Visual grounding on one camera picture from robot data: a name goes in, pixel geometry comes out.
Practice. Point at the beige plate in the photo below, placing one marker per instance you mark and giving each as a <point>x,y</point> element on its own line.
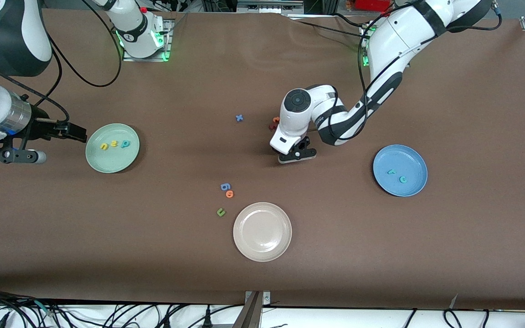
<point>262,232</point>

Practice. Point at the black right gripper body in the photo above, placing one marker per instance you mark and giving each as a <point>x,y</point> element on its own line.
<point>43,127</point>

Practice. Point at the black power plug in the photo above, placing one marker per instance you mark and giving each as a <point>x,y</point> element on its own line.
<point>208,316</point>

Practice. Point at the grey power strip box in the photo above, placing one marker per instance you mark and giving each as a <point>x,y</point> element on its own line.
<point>269,6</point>

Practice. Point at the blue plate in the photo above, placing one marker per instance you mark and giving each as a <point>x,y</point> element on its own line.
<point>408,159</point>

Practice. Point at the aluminium profile with bracket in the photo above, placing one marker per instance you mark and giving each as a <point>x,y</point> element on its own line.
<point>251,314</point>

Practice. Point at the brown table cover mat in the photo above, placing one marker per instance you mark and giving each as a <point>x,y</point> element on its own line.
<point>290,273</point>

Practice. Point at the red box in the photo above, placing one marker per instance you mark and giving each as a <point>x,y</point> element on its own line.
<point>367,4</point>

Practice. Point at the teal letter p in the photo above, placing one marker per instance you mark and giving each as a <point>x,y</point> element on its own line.
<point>128,143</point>

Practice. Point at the green letter u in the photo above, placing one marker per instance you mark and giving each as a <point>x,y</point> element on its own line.
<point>221,213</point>

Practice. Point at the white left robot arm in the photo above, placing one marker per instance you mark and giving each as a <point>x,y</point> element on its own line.
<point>399,36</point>

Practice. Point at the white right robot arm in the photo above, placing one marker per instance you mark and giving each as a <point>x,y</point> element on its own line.
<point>7,36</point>

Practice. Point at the green plate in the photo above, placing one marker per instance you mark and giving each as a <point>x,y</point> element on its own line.
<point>112,159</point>

